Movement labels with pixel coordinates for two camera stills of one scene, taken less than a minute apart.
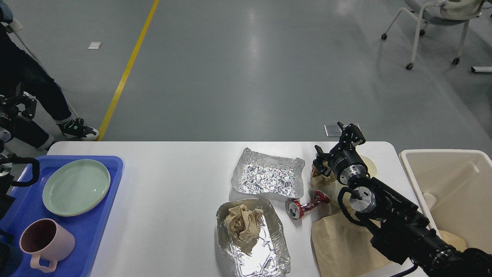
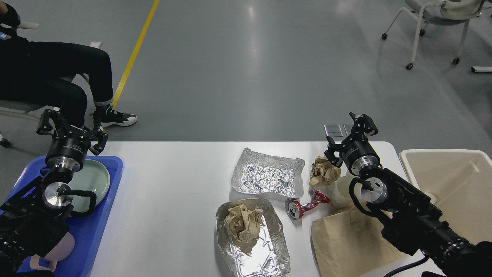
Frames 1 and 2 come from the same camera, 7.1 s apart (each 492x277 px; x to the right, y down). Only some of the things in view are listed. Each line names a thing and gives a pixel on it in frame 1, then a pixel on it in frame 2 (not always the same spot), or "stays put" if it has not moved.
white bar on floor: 481,69 stays put
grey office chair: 446,12 stays put
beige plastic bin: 461,181 stays put
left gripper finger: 30,104 to 97,134
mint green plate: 75,187 stays put
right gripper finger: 321,157 to 329,154
